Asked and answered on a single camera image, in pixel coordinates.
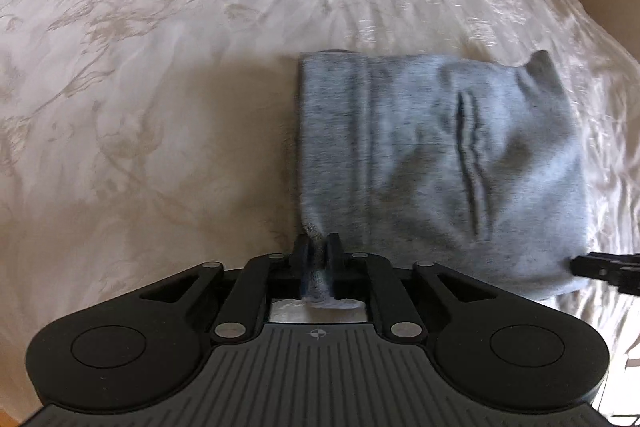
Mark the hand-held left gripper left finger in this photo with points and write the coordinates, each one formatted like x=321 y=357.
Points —
x=302 y=259

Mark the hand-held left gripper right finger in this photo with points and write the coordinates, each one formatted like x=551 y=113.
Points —
x=334 y=259

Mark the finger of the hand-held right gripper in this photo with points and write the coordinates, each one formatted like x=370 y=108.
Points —
x=610 y=267

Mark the grey pants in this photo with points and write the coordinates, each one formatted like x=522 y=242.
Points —
x=425 y=157

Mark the cream floral bedspread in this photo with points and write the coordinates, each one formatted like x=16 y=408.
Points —
x=175 y=82

